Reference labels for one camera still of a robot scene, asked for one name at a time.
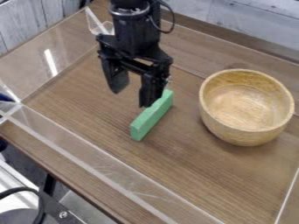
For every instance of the green rectangular block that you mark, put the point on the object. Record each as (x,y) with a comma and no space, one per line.
(151,116)

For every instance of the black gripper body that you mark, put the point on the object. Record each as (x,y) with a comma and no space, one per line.
(146,61)

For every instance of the wooden bowl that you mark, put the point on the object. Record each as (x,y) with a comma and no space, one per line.
(246,106)

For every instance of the clear acrylic tray wall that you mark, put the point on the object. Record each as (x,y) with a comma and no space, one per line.
(145,163)

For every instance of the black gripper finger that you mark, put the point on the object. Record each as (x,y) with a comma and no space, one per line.
(115,74)
(153,86)

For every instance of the clear acrylic corner bracket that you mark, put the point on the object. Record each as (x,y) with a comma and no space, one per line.
(97,26)

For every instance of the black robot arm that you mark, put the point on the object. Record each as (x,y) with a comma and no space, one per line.
(131,50)

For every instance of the black table leg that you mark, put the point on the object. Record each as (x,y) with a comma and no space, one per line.
(50,184)

